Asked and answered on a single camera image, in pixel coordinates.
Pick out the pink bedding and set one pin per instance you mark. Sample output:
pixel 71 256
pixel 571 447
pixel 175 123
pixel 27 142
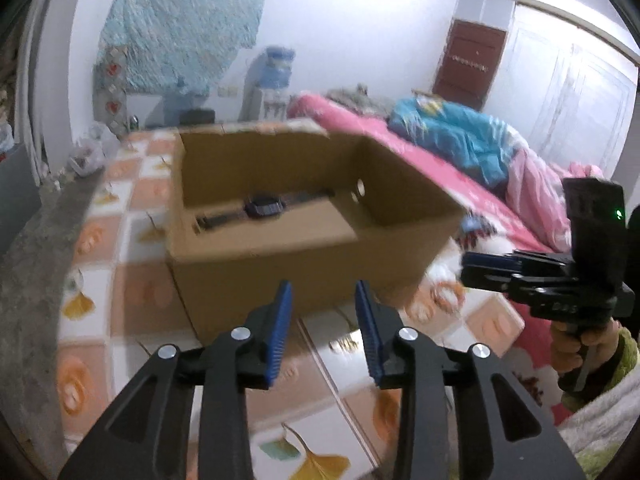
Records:
pixel 500 199

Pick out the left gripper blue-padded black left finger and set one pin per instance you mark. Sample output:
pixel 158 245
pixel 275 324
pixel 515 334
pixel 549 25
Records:
pixel 145 432

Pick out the dark red door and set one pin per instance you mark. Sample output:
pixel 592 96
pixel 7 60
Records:
pixel 470 61

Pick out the grey flat panel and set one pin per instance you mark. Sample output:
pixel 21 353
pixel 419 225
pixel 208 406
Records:
pixel 19 196

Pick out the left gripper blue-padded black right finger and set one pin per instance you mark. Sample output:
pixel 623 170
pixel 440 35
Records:
pixel 461 411

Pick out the black wrist watch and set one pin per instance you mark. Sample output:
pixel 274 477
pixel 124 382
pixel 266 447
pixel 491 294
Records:
pixel 261 207

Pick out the person's right hand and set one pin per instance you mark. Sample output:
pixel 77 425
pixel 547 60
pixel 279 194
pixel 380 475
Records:
pixel 565 346

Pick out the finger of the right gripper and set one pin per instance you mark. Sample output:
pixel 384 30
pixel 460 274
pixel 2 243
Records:
pixel 492 279
pixel 504 262

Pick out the ginkgo-patterned floor mat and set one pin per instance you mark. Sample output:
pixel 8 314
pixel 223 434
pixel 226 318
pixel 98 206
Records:
pixel 321 419

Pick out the brown cardboard box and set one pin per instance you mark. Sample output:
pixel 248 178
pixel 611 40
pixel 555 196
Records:
pixel 385 225

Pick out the teal patterned wall cloth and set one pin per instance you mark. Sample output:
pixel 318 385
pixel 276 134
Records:
pixel 179 46

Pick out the blue blanket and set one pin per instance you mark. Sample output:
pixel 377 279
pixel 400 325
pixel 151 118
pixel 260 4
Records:
pixel 480 146

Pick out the white plastic bag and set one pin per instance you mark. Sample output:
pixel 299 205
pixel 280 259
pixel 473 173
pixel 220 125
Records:
pixel 92 152

